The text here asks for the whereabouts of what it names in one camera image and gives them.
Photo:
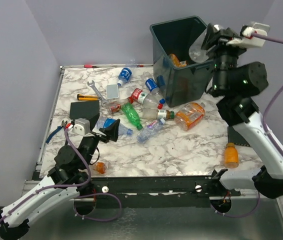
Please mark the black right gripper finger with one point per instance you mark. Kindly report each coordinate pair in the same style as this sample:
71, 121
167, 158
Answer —
210, 43
229, 34

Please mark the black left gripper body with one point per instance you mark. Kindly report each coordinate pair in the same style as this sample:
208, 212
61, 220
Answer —
89, 146

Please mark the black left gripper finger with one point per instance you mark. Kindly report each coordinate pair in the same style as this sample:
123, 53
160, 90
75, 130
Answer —
110, 133
92, 121

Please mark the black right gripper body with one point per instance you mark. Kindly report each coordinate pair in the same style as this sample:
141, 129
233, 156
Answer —
225, 56

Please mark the blue label crushed bottle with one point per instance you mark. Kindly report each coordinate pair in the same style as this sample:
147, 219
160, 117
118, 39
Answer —
104, 122

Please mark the clear jar bottle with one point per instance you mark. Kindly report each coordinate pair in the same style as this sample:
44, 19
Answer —
195, 52

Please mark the crushed orange label bottle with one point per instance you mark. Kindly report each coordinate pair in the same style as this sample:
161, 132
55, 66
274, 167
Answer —
176, 62

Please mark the red label water bottle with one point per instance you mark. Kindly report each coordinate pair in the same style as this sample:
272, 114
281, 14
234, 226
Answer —
145, 99

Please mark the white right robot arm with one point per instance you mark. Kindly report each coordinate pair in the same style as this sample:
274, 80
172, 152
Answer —
236, 86

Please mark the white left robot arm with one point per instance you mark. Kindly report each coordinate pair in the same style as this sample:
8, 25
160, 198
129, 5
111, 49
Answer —
70, 178

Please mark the dark green plastic bin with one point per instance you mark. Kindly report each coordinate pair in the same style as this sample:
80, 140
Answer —
179, 85

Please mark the red bottle cap near bin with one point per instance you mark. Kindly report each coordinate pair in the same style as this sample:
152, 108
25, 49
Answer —
160, 106

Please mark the pepsi bottle beside bin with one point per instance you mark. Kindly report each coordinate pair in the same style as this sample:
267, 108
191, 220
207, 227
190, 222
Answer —
153, 87

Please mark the black flat box left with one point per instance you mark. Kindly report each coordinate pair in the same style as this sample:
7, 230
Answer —
84, 109

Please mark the silver wrench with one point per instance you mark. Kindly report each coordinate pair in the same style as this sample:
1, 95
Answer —
102, 99

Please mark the green plastic bottle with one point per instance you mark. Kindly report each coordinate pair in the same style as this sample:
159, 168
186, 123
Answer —
132, 115

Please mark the yellow utility knife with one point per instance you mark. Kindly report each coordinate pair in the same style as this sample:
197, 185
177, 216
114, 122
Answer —
81, 97

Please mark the white grey power bank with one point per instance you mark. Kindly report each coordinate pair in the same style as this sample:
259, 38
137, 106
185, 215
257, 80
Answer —
112, 91

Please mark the green cap tea bottle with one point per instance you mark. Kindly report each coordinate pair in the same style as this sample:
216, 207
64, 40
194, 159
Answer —
157, 114

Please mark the red screwdriver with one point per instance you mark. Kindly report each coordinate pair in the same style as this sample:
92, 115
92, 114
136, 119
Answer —
89, 66

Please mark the blue label bottle far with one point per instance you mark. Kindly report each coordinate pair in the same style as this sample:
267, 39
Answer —
124, 76

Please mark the blue bottle cap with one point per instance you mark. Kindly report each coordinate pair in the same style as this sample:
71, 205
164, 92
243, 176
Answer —
162, 101

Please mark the large orange label bottle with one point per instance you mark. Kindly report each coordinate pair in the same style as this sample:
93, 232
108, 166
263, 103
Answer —
190, 115

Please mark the orange juice bottle right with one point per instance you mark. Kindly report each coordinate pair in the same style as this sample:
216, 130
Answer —
231, 157

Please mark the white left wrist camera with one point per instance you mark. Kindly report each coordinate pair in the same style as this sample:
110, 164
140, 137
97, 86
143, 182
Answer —
81, 127

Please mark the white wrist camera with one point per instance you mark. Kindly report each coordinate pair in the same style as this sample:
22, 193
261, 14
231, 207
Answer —
81, 127
246, 40

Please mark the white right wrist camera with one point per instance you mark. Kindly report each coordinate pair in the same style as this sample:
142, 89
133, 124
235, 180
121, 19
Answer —
246, 40

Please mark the blue handled pliers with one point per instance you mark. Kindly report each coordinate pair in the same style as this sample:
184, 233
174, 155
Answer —
53, 133

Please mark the black network switch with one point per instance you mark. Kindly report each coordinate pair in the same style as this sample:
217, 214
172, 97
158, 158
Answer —
235, 138

